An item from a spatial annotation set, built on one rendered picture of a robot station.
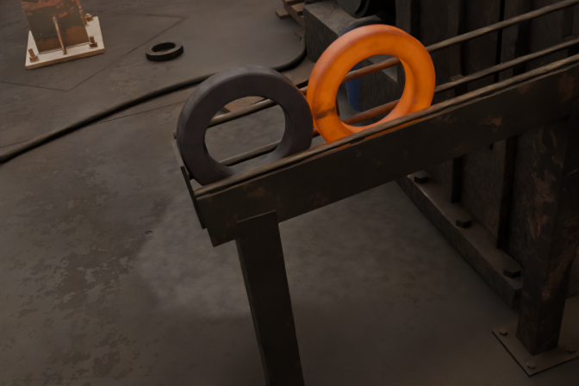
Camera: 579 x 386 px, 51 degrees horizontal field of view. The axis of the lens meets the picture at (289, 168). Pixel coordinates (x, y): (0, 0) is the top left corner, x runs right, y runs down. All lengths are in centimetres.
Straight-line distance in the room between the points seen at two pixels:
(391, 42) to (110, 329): 104
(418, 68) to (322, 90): 14
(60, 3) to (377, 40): 263
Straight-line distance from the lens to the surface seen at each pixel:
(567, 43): 108
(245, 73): 78
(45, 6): 334
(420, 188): 173
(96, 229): 193
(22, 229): 205
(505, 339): 143
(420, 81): 88
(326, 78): 81
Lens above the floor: 108
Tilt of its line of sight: 33 degrees down
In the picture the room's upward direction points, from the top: 8 degrees counter-clockwise
